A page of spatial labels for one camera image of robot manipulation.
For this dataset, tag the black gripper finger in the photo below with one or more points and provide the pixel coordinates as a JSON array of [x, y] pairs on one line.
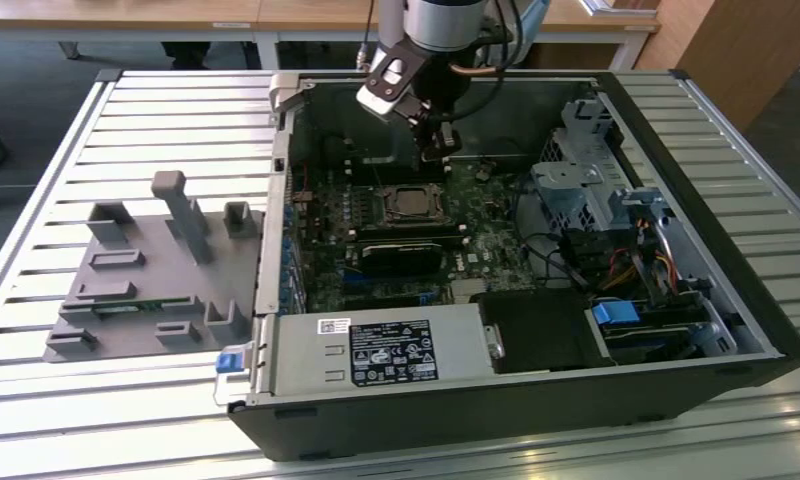
[[449, 137], [429, 142]]

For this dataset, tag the CPU socket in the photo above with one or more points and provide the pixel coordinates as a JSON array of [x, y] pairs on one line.
[[384, 221]]

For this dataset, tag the black expansion slot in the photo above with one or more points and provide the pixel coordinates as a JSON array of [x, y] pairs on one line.
[[386, 287], [380, 301]]

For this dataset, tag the round coin battery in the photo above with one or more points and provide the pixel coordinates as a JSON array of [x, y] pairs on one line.
[[481, 176]]

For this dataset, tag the pale blue teach pendant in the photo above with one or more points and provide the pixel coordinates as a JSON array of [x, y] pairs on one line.
[[536, 20]]

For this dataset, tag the silver perforated drive cage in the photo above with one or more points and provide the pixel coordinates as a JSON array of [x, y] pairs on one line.
[[560, 182]]

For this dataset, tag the green motherboard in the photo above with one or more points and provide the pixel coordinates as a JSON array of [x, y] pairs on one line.
[[500, 240]]

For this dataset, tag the black graphics card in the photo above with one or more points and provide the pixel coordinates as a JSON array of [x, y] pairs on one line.
[[400, 260]]

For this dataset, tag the white paper stack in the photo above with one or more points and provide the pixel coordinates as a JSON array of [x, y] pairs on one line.
[[613, 4]]

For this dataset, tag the silver chipset heatsink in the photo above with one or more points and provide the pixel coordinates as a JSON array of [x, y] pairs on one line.
[[468, 290]]

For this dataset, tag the person's dark legs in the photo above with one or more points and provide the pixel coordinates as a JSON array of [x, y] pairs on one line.
[[186, 55]]

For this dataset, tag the hard disk in blue carrier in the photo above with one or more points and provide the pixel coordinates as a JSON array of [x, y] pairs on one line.
[[613, 314]]

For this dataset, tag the silver power supply unit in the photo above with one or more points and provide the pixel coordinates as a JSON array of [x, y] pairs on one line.
[[300, 345]]

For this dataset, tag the wooden cabinet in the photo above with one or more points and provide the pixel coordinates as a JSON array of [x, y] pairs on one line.
[[760, 50]]

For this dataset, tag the grey parts rack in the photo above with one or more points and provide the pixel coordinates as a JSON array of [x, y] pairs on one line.
[[146, 270]]

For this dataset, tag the green RAM stick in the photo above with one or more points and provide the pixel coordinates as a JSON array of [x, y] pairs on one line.
[[153, 304]]

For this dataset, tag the blue case latch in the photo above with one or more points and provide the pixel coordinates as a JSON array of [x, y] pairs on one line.
[[232, 361]]

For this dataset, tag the black and silver PC case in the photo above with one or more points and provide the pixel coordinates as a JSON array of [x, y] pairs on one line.
[[440, 430]]

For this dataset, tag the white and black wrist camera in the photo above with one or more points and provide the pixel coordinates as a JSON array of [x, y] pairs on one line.
[[382, 75]]

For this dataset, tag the wooden desk with white frame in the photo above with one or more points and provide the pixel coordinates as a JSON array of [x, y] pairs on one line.
[[306, 12], [106, 10]]

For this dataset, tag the black plastic duct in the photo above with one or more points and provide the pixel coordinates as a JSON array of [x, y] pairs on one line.
[[540, 332]]

